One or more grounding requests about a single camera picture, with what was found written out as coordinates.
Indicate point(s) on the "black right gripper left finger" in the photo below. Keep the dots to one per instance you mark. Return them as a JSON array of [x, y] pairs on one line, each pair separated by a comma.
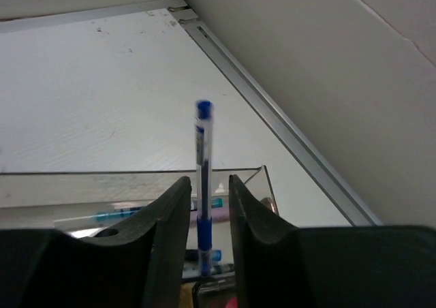
[[137, 262]]

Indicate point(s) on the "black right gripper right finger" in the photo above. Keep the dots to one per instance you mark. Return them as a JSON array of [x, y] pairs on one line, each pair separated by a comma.
[[280, 265]]

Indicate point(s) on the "blue ballpoint pen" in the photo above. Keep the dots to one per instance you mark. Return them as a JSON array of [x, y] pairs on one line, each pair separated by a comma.
[[204, 131]]

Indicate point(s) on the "clear desk organizer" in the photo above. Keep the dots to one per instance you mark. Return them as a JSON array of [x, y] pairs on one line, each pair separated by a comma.
[[81, 204]]

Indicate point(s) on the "pink red gel pen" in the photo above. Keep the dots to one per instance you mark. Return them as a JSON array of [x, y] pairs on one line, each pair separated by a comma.
[[218, 215]]

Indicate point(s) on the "dark blue gel pen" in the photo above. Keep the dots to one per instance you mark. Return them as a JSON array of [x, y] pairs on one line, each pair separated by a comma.
[[192, 255]]

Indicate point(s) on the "black gel pen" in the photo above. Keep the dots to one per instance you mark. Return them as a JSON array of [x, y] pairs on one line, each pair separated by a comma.
[[191, 271]]

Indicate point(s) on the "aluminium rail frame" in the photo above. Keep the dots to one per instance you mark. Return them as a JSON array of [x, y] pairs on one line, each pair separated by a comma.
[[113, 89]]

